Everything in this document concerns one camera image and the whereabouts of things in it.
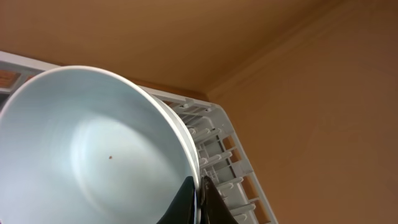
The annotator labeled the light blue bowl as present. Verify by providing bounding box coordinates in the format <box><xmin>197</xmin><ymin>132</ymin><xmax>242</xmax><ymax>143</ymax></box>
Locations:
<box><xmin>1</xmin><ymin>66</ymin><xmax>200</xmax><ymax>223</ymax></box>

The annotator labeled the grey dishwasher rack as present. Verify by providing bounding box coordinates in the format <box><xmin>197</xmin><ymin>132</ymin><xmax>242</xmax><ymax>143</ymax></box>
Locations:
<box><xmin>0</xmin><ymin>50</ymin><xmax>279</xmax><ymax>224</ymax></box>

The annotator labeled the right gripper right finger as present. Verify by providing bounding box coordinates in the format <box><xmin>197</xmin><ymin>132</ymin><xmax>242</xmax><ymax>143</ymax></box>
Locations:
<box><xmin>200</xmin><ymin>176</ymin><xmax>238</xmax><ymax>224</ymax></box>

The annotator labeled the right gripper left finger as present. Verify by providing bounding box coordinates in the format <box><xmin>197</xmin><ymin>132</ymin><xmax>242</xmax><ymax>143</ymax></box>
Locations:
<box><xmin>157</xmin><ymin>176</ymin><xmax>196</xmax><ymax>224</ymax></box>

